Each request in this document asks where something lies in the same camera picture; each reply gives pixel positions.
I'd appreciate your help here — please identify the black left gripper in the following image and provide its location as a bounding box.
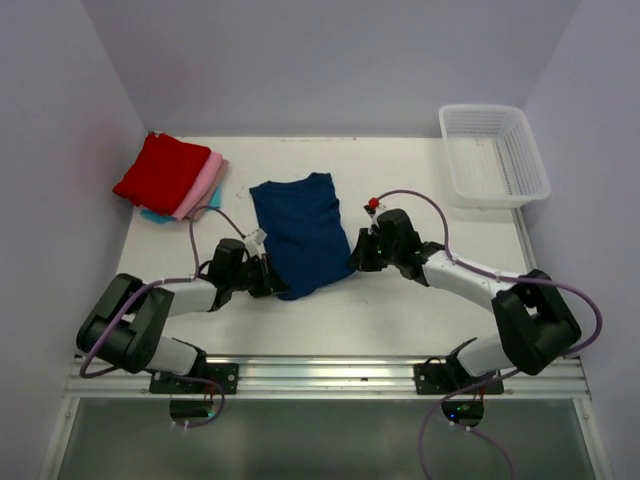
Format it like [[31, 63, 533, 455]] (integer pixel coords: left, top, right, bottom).
[[229, 252, 290, 297]]

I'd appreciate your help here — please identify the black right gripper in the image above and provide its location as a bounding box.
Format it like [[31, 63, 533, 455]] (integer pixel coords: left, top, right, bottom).
[[346, 228, 400, 272]]

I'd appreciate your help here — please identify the dark blue t shirt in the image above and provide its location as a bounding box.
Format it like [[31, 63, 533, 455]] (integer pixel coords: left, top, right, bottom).
[[249, 172, 354, 301]]

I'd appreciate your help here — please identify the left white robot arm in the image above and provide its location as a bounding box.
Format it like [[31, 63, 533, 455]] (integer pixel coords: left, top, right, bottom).
[[76, 239, 289, 393]]

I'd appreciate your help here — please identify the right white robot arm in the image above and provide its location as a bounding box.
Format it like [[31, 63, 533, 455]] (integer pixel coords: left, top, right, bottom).
[[347, 206, 581, 393]]

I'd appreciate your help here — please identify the beige folded t shirt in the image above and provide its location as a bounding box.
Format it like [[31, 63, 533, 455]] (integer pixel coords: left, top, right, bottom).
[[186, 159, 229, 221]]

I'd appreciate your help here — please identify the turquoise folded t shirt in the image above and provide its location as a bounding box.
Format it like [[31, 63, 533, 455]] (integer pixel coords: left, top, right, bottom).
[[140, 186, 222, 225]]

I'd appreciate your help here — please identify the pink folded t shirt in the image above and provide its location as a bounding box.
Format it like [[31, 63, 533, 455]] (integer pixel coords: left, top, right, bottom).
[[171, 151, 223, 220]]

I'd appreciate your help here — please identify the red folded t shirt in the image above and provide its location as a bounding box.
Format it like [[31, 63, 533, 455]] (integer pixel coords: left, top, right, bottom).
[[112, 133, 211, 216]]

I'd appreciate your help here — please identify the white plastic basket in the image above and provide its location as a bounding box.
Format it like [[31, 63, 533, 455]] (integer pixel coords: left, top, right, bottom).
[[438, 104, 551, 209]]

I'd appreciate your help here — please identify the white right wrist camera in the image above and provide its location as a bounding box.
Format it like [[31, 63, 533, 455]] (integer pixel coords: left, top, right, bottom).
[[364, 198, 387, 235]]

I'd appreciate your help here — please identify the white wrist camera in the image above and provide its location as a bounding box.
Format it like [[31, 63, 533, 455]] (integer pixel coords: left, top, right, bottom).
[[244, 228, 267, 248], [364, 198, 387, 235]]

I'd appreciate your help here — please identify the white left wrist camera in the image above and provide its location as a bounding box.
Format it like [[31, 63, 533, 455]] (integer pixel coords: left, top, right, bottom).
[[244, 228, 267, 248]]

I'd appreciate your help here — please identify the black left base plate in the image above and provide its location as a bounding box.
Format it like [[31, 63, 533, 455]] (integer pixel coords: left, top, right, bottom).
[[149, 362, 239, 395]]

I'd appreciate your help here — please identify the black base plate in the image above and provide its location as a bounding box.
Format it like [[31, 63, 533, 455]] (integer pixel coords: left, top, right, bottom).
[[149, 362, 239, 395], [413, 361, 504, 396]]

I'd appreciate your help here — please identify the aluminium front rail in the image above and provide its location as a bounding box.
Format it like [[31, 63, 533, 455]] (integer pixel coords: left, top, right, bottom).
[[64, 356, 591, 400]]

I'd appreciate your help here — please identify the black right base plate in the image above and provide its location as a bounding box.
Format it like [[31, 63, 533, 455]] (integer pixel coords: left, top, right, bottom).
[[413, 361, 504, 396]]

